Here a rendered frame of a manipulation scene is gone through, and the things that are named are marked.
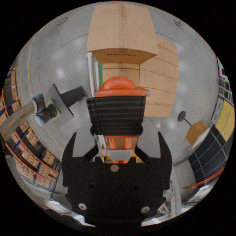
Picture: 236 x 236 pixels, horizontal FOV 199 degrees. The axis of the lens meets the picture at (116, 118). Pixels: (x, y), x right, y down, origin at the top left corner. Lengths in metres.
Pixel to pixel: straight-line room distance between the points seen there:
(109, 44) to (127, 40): 0.10
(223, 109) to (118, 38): 7.18
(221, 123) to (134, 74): 7.15
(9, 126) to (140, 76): 1.24
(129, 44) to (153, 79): 0.56
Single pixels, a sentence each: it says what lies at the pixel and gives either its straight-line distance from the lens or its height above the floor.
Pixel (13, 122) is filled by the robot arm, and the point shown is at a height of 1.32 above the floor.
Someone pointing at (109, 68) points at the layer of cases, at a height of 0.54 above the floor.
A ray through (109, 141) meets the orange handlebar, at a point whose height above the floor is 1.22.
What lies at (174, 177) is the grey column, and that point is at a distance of 1.65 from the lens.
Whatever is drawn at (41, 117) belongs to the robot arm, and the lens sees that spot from 0.84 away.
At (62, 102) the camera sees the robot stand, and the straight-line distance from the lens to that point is 0.85.
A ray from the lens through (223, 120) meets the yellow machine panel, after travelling 7.24.
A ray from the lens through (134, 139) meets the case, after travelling 0.83.
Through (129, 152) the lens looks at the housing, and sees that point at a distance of 0.19.
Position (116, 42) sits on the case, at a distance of 0.44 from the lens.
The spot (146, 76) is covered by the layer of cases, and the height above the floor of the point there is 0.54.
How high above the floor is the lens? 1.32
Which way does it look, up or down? 57 degrees down
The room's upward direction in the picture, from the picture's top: 178 degrees counter-clockwise
